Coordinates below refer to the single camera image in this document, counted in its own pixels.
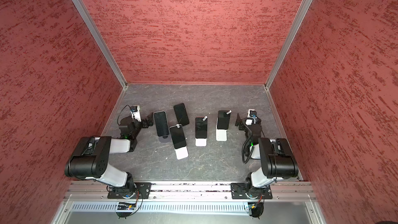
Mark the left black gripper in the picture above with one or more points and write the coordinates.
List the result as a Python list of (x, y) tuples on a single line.
[(144, 122)]

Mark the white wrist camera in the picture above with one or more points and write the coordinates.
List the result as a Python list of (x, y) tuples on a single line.
[(251, 117), (135, 112)]

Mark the white slotted cable duct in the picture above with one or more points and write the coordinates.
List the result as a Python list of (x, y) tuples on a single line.
[(222, 208)]

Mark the black phone with sticker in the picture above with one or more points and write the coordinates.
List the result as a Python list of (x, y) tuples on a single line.
[(223, 119), (201, 127)]

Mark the aluminium corner post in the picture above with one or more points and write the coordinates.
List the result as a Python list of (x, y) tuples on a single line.
[(297, 21), (85, 15)]

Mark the right aluminium corner post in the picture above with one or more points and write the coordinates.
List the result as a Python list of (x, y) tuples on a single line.
[(297, 21)]

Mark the white phone stand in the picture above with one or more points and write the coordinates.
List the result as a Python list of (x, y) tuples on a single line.
[(181, 153), (221, 135), (200, 142)]

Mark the black phone with middle sticker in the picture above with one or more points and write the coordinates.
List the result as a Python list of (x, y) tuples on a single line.
[(201, 127)]

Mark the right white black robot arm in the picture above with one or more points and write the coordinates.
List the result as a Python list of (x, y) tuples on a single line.
[(275, 155)]

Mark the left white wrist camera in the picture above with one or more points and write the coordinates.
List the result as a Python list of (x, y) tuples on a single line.
[(135, 112)]

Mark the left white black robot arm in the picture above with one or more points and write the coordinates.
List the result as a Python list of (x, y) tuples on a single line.
[(90, 158)]

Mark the black phone with right sticker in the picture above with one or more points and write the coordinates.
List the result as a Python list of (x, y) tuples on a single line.
[(223, 119)]

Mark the aluminium front rail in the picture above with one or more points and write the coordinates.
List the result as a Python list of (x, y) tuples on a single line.
[(194, 191)]

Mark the black phone tilted back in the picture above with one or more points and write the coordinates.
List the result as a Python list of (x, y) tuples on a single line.
[(181, 114)]

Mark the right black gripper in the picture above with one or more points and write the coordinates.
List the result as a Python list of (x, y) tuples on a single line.
[(241, 121)]

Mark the left aluminium corner post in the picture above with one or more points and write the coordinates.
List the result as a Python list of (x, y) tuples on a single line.
[(85, 15)]

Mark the black phone on left stand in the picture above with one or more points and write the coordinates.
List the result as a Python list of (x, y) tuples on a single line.
[(178, 137)]

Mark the black phone far left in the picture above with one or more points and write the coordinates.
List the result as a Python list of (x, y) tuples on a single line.
[(161, 123)]

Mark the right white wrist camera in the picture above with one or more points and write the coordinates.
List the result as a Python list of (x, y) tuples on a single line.
[(251, 117)]

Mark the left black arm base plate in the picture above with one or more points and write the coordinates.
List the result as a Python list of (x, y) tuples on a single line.
[(125, 193)]

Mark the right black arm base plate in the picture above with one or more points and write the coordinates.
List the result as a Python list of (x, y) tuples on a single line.
[(240, 191)]

